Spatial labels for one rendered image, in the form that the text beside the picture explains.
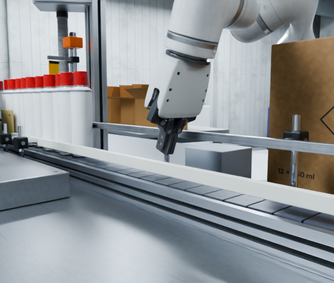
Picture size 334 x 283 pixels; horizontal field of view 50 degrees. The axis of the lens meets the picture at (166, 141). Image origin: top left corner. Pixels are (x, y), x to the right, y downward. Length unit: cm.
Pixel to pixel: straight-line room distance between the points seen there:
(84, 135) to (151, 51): 551
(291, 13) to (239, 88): 654
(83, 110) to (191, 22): 41
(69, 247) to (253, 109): 736
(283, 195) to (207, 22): 27
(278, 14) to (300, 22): 6
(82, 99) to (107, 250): 47
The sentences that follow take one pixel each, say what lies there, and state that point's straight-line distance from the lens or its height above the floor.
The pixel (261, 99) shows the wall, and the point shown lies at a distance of 791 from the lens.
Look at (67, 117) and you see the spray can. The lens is 91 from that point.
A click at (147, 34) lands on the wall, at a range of 634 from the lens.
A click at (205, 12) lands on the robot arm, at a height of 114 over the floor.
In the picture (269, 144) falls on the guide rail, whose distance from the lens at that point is 54.
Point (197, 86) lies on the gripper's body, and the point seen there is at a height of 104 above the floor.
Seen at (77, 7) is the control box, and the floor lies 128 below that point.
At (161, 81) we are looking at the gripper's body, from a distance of 57.
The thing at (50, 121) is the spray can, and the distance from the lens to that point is 100.
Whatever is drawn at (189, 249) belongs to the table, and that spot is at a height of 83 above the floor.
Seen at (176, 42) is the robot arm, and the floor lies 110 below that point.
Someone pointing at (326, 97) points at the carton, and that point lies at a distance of 65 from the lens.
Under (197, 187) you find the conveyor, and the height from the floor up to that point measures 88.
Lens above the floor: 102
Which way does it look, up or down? 7 degrees down
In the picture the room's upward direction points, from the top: straight up
